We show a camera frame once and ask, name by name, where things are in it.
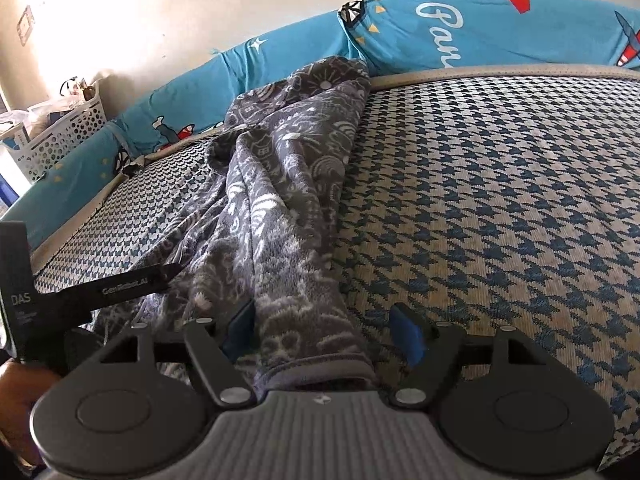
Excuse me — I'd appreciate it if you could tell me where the wall switch plate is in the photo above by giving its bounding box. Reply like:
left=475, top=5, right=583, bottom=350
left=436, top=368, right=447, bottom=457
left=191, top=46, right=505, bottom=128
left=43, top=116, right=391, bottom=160
left=16, top=5, right=35, bottom=48

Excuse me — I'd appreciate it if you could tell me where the blue printed bed bumper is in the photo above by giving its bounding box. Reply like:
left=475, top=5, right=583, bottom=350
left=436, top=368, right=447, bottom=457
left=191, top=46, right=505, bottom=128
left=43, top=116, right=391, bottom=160
left=27, top=0, right=640, bottom=251

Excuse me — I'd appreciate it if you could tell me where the blue houndstooth bed mat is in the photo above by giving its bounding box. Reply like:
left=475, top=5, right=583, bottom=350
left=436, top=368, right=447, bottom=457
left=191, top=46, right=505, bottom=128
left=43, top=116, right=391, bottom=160
left=30, top=62, right=640, bottom=471

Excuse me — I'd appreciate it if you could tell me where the person's left hand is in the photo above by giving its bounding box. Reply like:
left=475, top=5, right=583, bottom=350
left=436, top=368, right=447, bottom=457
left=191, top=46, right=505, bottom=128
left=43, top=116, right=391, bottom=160
left=0, top=359, right=66, bottom=467

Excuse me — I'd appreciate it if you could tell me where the white blue cardboard box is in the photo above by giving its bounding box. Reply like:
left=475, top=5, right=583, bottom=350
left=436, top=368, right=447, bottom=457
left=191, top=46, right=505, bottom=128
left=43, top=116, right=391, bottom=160
left=2, top=121, right=32, bottom=166

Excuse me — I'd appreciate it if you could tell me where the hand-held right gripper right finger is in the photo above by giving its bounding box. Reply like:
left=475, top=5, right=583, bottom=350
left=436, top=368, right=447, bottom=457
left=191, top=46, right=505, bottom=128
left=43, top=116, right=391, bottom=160
left=389, top=303, right=548, bottom=407

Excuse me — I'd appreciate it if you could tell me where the grey patterned fleece garment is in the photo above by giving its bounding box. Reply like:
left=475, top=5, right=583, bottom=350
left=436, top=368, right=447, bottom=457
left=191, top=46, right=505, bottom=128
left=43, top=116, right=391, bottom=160
left=82, top=57, right=378, bottom=393

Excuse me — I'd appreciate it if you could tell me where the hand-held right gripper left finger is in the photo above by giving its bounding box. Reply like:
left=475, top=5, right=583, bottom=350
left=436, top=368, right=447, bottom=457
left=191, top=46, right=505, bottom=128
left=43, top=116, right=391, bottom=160
left=100, top=299, right=258, bottom=407

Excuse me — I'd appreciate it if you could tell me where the white perforated plastic basket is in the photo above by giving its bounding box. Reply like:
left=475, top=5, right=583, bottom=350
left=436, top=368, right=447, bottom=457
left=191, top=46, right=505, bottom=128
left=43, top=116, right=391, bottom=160
left=7, top=95, right=108, bottom=183

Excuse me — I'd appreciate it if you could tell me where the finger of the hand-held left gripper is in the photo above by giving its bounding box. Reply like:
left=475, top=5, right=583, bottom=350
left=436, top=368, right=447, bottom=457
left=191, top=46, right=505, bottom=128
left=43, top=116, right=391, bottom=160
left=60, top=262, right=182, bottom=331

